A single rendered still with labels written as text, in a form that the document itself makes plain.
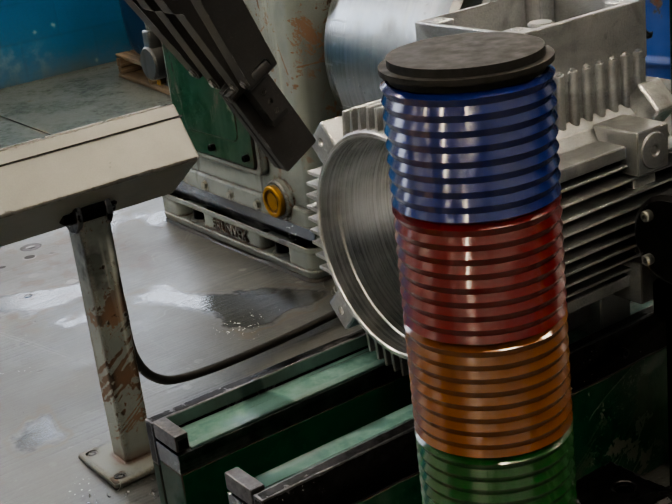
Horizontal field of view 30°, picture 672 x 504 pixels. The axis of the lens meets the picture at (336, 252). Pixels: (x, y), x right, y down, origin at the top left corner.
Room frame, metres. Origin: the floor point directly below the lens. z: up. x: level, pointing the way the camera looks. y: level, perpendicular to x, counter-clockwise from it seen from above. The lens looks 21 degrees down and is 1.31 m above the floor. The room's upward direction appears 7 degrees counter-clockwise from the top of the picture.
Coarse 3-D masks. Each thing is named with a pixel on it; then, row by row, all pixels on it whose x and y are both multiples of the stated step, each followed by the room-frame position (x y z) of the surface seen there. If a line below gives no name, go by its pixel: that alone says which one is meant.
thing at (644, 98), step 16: (656, 80) 0.83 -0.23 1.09; (640, 96) 0.82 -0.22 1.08; (656, 96) 0.81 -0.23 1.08; (640, 112) 0.82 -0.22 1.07; (656, 112) 0.81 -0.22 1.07; (320, 128) 0.82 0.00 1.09; (336, 128) 0.82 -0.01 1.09; (320, 144) 0.82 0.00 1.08; (336, 304) 0.83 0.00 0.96; (352, 320) 0.81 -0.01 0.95
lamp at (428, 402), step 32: (416, 352) 0.41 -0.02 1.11; (448, 352) 0.40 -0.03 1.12; (480, 352) 0.39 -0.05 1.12; (512, 352) 0.39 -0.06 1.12; (544, 352) 0.39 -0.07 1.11; (416, 384) 0.41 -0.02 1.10; (448, 384) 0.40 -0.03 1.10; (480, 384) 0.39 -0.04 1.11; (512, 384) 0.39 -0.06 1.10; (544, 384) 0.40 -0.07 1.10; (416, 416) 0.42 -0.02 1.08; (448, 416) 0.40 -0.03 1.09; (480, 416) 0.39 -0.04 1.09; (512, 416) 0.39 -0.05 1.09; (544, 416) 0.39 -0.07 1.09; (448, 448) 0.40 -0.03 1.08; (480, 448) 0.39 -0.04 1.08; (512, 448) 0.39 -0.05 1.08
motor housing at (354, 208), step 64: (576, 128) 0.79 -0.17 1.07; (320, 192) 0.83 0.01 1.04; (384, 192) 0.86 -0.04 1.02; (576, 192) 0.75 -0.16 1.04; (640, 192) 0.77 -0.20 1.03; (320, 256) 0.84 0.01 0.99; (384, 256) 0.85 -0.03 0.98; (576, 256) 0.74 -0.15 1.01; (384, 320) 0.81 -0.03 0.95; (576, 320) 0.80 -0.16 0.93
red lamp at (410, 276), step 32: (416, 224) 0.40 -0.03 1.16; (480, 224) 0.39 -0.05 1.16; (512, 224) 0.39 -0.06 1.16; (544, 224) 0.40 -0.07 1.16; (416, 256) 0.40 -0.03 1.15; (448, 256) 0.39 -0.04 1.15; (480, 256) 0.39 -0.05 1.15; (512, 256) 0.39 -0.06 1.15; (544, 256) 0.40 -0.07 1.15; (416, 288) 0.41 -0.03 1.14; (448, 288) 0.39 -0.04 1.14; (480, 288) 0.39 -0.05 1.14; (512, 288) 0.39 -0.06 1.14; (544, 288) 0.40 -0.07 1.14; (416, 320) 0.41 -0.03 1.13; (448, 320) 0.40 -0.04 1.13; (480, 320) 0.39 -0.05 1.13; (512, 320) 0.39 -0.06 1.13; (544, 320) 0.40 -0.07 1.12
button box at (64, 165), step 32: (96, 128) 0.92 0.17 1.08; (128, 128) 0.93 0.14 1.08; (160, 128) 0.94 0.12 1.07; (0, 160) 0.87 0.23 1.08; (32, 160) 0.88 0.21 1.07; (64, 160) 0.89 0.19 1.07; (96, 160) 0.90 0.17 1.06; (128, 160) 0.91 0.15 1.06; (160, 160) 0.92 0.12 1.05; (192, 160) 0.93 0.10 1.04; (0, 192) 0.85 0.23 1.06; (32, 192) 0.86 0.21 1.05; (64, 192) 0.87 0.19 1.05; (96, 192) 0.89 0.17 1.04; (128, 192) 0.92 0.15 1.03; (160, 192) 0.96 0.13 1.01; (0, 224) 0.85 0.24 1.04; (32, 224) 0.88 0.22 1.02
